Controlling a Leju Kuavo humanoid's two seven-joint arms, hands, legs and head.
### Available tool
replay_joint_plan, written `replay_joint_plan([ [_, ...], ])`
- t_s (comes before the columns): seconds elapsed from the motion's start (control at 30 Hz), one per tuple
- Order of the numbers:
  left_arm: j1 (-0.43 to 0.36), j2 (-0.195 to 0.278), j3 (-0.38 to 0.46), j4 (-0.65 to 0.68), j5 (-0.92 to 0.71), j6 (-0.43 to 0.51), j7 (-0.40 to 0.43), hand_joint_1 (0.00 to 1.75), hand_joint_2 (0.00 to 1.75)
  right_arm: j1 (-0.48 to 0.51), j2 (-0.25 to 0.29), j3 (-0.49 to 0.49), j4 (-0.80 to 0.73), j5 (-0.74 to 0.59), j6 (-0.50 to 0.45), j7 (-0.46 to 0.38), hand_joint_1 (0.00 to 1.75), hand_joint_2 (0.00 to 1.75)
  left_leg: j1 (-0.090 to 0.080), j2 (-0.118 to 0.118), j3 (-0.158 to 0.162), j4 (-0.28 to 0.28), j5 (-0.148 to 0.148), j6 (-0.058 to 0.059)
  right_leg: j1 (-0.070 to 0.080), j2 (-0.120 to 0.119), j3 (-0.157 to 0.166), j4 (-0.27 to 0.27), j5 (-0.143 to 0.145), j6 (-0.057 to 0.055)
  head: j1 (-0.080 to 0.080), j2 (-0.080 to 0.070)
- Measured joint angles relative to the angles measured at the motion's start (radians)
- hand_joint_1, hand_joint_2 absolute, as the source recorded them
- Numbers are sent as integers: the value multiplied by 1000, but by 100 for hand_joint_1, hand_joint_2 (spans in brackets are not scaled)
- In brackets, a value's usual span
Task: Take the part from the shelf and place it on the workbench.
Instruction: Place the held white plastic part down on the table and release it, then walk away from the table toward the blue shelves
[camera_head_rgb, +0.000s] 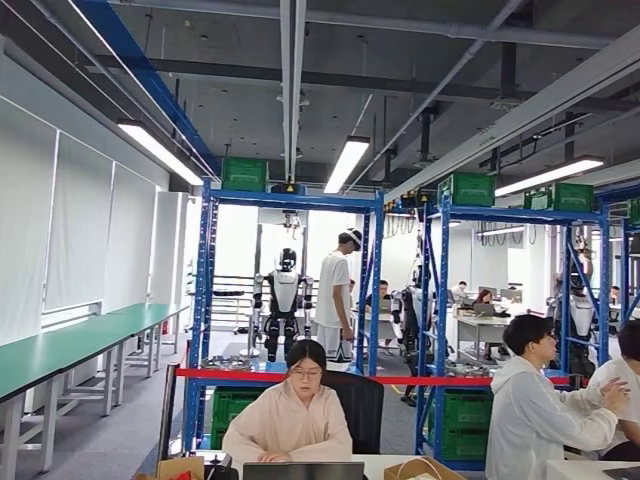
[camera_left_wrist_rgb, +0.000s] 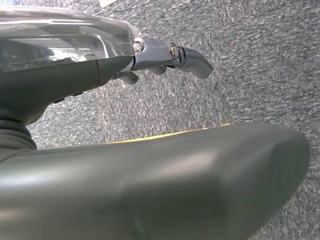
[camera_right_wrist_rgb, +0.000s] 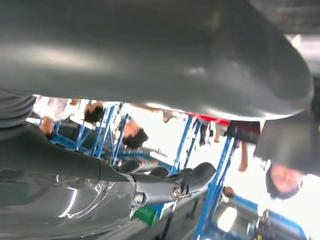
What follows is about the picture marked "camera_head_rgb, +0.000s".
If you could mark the green plastic crate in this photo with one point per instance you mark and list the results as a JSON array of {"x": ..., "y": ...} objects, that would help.
[
  {"x": 465, "y": 444},
  {"x": 467, "y": 189},
  {"x": 567, "y": 197},
  {"x": 244, "y": 173},
  {"x": 232, "y": 407},
  {"x": 465, "y": 411},
  {"x": 635, "y": 210}
]

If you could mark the blue steel shelf rack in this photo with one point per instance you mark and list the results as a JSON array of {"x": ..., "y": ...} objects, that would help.
[
  {"x": 295, "y": 201},
  {"x": 627, "y": 278},
  {"x": 520, "y": 215}
]

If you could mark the red cloth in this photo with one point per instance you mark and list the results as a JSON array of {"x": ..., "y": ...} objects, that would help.
[{"x": 180, "y": 476}]

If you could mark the black device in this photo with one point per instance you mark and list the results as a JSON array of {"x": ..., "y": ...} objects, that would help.
[{"x": 215, "y": 467}]

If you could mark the white office desk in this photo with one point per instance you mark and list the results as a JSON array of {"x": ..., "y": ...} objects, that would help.
[{"x": 480, "y": 322}]

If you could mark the open brown cardboard box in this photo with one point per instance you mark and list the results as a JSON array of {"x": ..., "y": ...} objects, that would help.
[{"x": 180, "y": 467}]

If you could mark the cardboard box with flap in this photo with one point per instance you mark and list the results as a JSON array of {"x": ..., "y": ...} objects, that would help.
[{"x": 425, "y": 470}]

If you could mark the blue ceiling beam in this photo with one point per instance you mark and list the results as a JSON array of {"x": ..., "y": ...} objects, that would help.
[{"x": 140, "y": 66}]

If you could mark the grey laptop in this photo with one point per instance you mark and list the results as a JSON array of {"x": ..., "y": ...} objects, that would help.
[{"x": 303, "y": 472}]

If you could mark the white black humanoid robot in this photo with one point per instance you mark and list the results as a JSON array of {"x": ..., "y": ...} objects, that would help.
[
  {"x": 284, "y": 291},
  {"x": 580, "y": 318},
  {"x": 412, "y": 318}
]

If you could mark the white roller blind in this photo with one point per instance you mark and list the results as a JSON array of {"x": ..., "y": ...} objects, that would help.
[
  {"x": 127, "y": 242},
  {"x": 25, "y": 218},
  {"x": 80, "y": 225}
]

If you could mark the ceiling light strip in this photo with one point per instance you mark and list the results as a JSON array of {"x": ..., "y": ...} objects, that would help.
[
  {"x": 346, "y": 164},
  {"x": 160, "y": 151},
  {"x": 547, "y": 175}
]

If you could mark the black yellow hoist trolley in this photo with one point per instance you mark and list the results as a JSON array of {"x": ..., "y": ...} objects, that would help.
[{"x": 285, "y": 188}]

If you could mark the long green top bench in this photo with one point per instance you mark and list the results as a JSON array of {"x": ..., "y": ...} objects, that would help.
[{"x": 50, "y": 344}]

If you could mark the black office chair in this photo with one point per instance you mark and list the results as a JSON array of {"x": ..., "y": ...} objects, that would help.
[{"x": 360, "y": 411}]

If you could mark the white table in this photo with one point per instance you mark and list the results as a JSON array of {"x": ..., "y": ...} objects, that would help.
[{"x": 580, "y": 470}]

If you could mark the red barrier belt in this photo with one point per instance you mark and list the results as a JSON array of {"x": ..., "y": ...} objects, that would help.
[{"x": 225, "y": 374}]

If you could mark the person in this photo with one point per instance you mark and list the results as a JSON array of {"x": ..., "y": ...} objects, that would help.
[
  {"x": 290, "y": 420},
  {"x": 540, "y": 417},
  {"x": 459, "y": 289},
  {"x": 384, "y": 291},
  {"x": 484, "y": 297},
  {"x": 333, "y": 285},
  {"x": 625, "y": 391}
]

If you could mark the grey overhead rail beam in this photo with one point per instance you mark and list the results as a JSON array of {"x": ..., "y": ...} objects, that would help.
[
  {"x": 525, "y": 116},
  {"x": 292, "y": 79}
]

